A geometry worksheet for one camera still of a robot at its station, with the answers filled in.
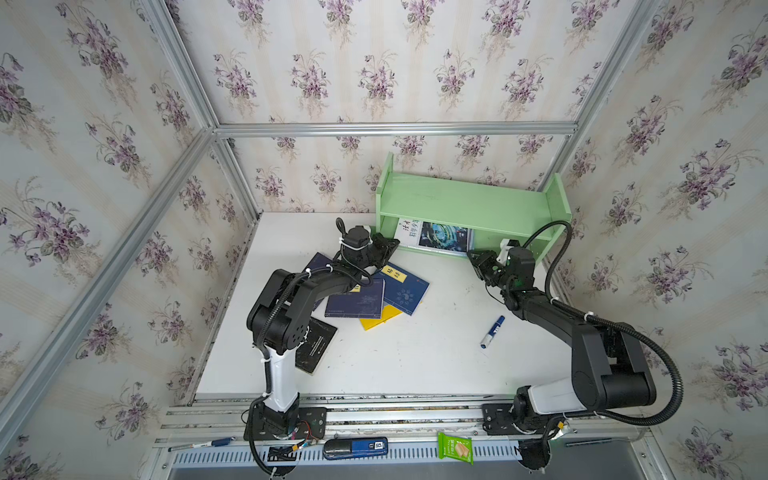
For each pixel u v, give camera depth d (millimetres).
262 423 669
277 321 503
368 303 925
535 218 894
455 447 691
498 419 732
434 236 956
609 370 435
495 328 882
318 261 1040
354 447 662
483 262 799
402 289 956
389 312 924
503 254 802
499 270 769
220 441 710
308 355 825
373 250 839
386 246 838
